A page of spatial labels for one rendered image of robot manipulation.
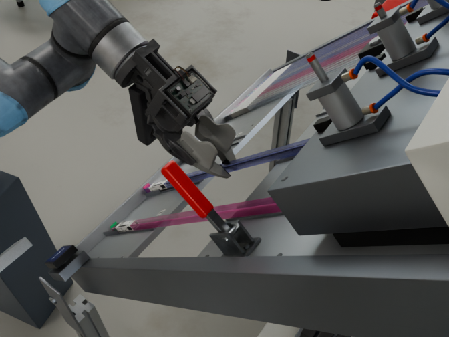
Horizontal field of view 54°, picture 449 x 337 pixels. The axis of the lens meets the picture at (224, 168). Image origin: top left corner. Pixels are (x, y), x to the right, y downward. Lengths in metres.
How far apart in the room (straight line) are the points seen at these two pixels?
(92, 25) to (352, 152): 0.43
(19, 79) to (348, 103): 0.49
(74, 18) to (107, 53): 0.06
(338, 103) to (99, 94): 2.06
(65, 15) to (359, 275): 0.52
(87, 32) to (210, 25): 2.18
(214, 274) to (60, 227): 1.43
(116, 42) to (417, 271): 0.49
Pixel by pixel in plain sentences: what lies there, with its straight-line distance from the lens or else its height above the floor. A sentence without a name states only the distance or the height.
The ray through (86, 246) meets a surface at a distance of 0.83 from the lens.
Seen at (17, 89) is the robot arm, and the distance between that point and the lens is 0.68.
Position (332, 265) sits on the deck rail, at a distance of 0.31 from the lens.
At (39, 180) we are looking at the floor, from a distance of 1.99.
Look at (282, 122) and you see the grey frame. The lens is 1.26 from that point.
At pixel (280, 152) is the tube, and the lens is 0.56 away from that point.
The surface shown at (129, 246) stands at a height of 0.83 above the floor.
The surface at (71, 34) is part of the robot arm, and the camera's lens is 0.68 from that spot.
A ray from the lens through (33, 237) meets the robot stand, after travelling 1.37.
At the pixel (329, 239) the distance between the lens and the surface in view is 0.36.
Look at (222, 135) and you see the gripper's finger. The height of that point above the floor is 0.94.
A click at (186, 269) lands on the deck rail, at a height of 1.01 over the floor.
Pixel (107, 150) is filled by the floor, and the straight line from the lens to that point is 2.02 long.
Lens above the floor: 1.39
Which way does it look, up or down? 48 degrees down
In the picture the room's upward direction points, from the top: straight up
